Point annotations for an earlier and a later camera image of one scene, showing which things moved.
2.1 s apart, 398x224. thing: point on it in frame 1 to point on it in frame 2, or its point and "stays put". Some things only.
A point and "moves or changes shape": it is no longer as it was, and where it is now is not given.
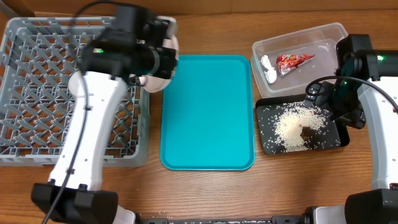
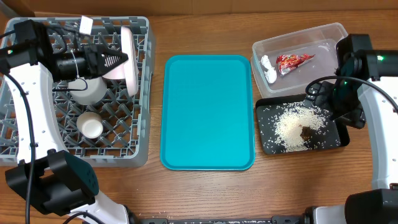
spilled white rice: (290, 121) stays put
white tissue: (270, 73) stays put
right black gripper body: (321, 97) stays put
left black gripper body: (166, 58) to (89, 66)
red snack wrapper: (286, 62) stays put
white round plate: (153, 84) moves or changes shape
